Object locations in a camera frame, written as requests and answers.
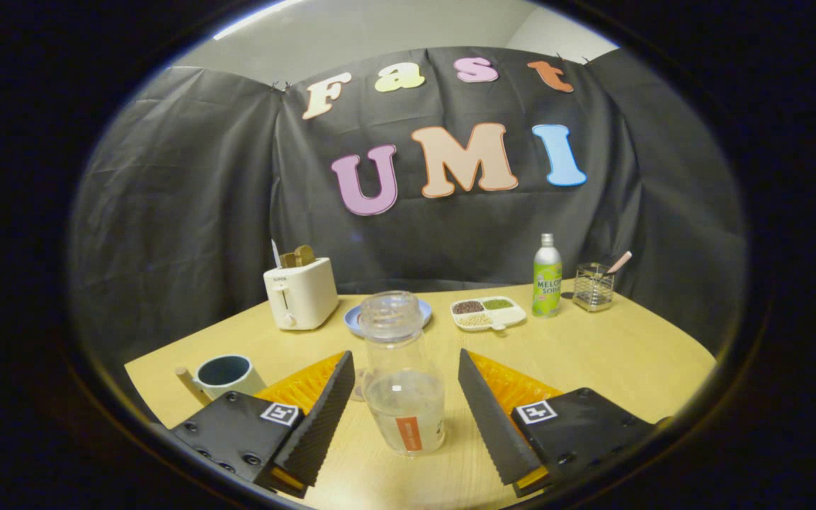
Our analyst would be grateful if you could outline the white divided dish with beans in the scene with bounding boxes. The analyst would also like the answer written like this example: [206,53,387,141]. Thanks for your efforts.
[450,296,527,332]

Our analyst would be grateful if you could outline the clear glass juice bottle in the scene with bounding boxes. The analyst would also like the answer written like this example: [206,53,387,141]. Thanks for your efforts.
[358,290,446,456]

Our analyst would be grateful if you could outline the green soda bottle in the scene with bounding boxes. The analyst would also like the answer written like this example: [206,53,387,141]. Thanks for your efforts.
[532,233,563,318]

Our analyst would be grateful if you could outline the wire mesh holder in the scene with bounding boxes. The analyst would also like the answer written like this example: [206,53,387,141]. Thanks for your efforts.
[572,263,616,312]

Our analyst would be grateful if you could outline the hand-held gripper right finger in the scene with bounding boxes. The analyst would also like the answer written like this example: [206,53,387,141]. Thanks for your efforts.
[458,348,674,498]

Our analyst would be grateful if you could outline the blue plate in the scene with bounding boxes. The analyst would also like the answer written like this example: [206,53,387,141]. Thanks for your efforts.
[344,299,433,337]

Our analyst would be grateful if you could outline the wooden table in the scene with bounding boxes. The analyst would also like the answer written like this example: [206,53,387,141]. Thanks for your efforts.
[125,280,717,510]

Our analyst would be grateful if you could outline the black backdrop cloth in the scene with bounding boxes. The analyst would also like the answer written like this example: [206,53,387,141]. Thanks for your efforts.
[68,46,749,355]

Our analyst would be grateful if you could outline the pale green cup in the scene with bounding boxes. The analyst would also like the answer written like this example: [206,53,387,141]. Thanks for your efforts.
[176,354,267,406]

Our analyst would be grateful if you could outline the white toaster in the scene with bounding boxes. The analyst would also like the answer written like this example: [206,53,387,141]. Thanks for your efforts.
[263,257,339,332]

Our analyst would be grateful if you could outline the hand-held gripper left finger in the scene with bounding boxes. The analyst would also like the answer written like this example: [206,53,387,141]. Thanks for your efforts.
[167,351,356,500]

